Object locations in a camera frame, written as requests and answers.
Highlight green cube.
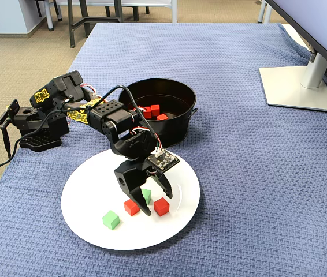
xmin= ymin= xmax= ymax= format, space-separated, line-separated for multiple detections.
xmin=102 ymin=209 xmax=121 ymax=231
xmin=140 ymin=189 xmax=152 ymax=205

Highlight thin black cable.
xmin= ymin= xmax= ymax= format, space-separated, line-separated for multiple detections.
xmin=3 ymin=126 xmax=12 ymax=159

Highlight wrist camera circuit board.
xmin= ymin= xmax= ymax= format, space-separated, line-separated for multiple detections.
xmin=147 ymin=149 xmax=181 ymax=174

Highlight white furniture legs pair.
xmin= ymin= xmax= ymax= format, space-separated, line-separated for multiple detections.
xmin=257 ymin=0 xmax=272 ymax=24

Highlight black chair legs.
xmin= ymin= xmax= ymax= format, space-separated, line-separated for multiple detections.
xmin=35 ymin=0 xmax=64 ymax=23

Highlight white table leg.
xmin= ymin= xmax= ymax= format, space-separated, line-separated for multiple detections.
xmin=170 ymin=0 xmax=179 ymax=24

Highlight white round plate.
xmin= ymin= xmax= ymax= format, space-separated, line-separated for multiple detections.
xmin=60 ymin=148 xmax=201 ymax=251

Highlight black furniture legs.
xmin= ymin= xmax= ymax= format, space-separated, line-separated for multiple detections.
xmin=105 ymin=5 xmax=150 ymax=23

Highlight blue woven table cloth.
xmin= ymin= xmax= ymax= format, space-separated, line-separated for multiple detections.
xmin=0 ymin=22 xmax=327 ymax=277

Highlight black metal bucket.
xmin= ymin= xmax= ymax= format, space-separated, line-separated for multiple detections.
xmin=118 ymin=77 xmax=199 ymax=148

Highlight white furniture leg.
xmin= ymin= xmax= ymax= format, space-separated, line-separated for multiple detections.
xmin=44 ymin=0 xmax=55 ymax=32

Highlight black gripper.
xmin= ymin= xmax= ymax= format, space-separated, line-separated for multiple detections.
xmin=113 ymin=158 xmax=173 ymax=217

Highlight monitor with silver stand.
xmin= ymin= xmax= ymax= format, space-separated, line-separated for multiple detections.
xmin=258 ymin=0 xmax=327 ymax=113

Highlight dark grey table frame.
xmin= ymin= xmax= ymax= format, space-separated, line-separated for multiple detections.
xmin=66 ymin=0 xmax=124 ymax=49

